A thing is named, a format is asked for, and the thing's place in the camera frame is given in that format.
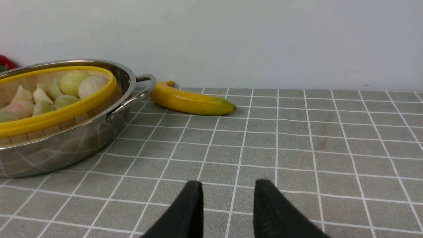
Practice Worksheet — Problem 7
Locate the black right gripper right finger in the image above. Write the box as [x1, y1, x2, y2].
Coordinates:
[253, 179, 329, 238]

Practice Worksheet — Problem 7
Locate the red bell pepper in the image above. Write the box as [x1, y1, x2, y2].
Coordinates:
[0, 55, 17, 73]

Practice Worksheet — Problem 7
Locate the stainless steel pot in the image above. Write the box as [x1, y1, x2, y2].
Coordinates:
[1, 59, 157, 179]

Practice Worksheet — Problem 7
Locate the green dumpling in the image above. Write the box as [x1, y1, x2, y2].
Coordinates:
[32, 100, 54, 117]
[55, 95, 80, 110]
[48, 78, 63, 101]

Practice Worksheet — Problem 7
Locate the white round bun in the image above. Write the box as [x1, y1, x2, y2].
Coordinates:
[78, 76, 109, 99]

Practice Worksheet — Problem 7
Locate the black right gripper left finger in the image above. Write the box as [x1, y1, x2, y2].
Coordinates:
[141, 180, 204, 238]

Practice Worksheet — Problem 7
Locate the yellow banana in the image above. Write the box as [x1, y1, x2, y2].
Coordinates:
[150, 80, 237, 116]

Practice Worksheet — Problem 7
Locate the pink dumpling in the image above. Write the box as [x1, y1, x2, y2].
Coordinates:
[1, 101, 35, 119]

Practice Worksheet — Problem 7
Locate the green dumpling centre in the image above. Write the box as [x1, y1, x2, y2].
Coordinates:
[55, 95, 80, 110]

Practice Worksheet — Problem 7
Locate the pale white dumpling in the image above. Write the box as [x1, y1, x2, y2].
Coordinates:
[33, 83, 54, 104]

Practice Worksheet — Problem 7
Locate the yellow-green round bun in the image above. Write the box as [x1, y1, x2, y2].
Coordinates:
[59, 70, 90, 98]

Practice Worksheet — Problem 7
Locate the green dumpling lower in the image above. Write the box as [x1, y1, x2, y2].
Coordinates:
[32, 100, 54, 117]

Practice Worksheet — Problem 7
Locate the grey checkered tablecloth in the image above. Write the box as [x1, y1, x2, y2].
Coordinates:
[1, 88, 423, 238]

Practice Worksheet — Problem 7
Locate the bamboo steamer basket yellow rim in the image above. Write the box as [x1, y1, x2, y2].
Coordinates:
[1, 66, 123, 147]

